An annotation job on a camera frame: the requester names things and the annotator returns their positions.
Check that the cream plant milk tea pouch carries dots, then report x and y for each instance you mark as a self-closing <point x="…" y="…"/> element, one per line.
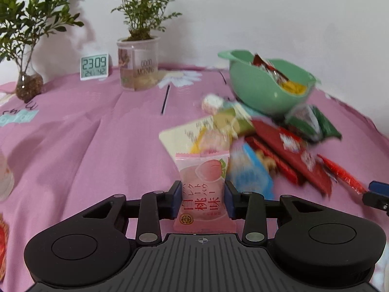
<point x="182" y="139"/>

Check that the blue snack packet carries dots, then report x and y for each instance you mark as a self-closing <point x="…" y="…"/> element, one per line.
<point x="248" y="174"/>

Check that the clear drinking glass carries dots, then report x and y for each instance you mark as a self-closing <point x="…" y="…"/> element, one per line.
<point x="7" y="180"/>

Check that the red packet at edge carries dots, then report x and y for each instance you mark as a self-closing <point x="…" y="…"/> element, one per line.
<point x="4" y="234"/>

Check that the pink peach snack packet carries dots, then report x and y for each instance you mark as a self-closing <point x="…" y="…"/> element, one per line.
<point x="202" y="209"/>

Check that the yellow snack bag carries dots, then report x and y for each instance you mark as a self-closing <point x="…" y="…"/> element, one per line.
<point x="293" y="87"/>

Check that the dark red snack packet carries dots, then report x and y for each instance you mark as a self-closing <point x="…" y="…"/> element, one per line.
<point x="292" y="159"/>

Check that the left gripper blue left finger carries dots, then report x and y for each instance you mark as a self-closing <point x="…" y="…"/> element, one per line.
<point x="154" y="207"/>

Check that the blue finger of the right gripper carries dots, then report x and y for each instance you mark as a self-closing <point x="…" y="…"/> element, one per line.
<point x="376" y="186"/>

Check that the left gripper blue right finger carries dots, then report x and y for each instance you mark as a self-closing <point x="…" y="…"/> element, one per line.
<point x="251" y="208"/>

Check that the white digital clock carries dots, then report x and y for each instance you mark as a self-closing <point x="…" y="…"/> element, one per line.
<point x="94" y="67"/>

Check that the red white sweet bag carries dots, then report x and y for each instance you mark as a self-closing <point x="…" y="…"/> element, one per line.
<point x="269" y="69"/>

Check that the white pink wrapped candy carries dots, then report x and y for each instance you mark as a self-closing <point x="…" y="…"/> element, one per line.
<point x="212" y="103"/>

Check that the green snack packet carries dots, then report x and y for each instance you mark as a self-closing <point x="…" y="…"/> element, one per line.
<point x="308" y="122"/>

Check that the thin red stick packet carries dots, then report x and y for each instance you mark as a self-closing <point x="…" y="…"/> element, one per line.
<point x="341" y="174"/>

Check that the leafy plant in glass vase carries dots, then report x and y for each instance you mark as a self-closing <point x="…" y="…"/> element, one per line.
<point x="23" y="24"/>

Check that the green plastic bowl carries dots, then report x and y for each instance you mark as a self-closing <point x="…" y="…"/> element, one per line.
<point x="256" y="89"/>

